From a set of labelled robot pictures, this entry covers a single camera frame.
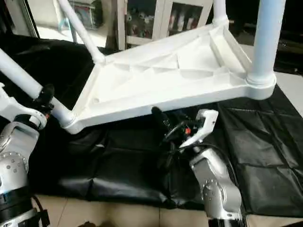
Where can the white plastic table leg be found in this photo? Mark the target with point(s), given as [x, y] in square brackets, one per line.
[220, 9]
[80, 28]
[23, 75]
[265, 38]

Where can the white plastic table top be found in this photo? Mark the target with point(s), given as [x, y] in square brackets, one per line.
[165, 71]

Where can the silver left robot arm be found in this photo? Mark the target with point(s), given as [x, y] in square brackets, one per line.
[14, 156]

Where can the black work mat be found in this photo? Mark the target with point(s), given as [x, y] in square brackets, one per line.
[118, 156]

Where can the white framed glass door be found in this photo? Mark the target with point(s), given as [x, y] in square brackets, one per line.
[47, 19]

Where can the colourful toy box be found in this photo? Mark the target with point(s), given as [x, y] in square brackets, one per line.
[87, 14]

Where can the white glass door cabinet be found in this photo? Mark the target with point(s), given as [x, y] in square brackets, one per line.
[161, 19]

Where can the white flat board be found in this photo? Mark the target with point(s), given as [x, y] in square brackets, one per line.
[293, 90]

